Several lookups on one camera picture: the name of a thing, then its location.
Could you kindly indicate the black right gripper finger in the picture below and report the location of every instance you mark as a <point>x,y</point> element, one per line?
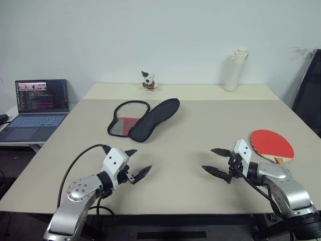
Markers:
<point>215,172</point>
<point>222,152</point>

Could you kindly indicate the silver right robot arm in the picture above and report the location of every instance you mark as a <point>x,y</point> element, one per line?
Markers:
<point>288,190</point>

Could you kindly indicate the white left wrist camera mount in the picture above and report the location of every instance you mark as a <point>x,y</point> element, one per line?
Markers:
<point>114,159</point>

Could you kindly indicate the black red paddle case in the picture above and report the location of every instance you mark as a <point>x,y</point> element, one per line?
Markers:
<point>153,118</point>

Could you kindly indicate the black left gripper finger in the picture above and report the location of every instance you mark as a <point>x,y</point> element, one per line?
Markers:
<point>141,173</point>
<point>131,152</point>

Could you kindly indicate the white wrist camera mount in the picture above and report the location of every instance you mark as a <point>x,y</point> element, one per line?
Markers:
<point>243,151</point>
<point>114,159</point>

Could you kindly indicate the black office chair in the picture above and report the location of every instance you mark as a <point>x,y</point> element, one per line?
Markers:
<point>309,93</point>

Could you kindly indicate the white water bottle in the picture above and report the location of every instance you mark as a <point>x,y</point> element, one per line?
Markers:
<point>232,72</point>

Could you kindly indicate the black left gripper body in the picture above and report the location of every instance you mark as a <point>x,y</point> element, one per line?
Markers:
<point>124,175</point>

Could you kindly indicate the black table frame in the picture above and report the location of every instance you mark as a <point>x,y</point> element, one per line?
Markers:
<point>175,219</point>

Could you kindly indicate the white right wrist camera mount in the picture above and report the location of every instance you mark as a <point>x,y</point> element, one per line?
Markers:
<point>243,151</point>

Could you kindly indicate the red table tennis paddle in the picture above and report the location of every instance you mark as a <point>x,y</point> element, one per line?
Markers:
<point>270,143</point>

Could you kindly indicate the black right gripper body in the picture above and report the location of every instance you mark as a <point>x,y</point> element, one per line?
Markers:
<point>235,167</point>

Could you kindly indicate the black object beside laptop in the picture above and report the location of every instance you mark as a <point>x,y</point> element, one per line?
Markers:
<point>3,119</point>

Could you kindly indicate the open grey laptop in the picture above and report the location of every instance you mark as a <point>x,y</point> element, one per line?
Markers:
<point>37,110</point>

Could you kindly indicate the small plush dog toy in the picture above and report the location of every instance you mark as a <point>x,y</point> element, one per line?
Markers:
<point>148,81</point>

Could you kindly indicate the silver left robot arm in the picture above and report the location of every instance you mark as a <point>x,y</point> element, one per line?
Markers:
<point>75,200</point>

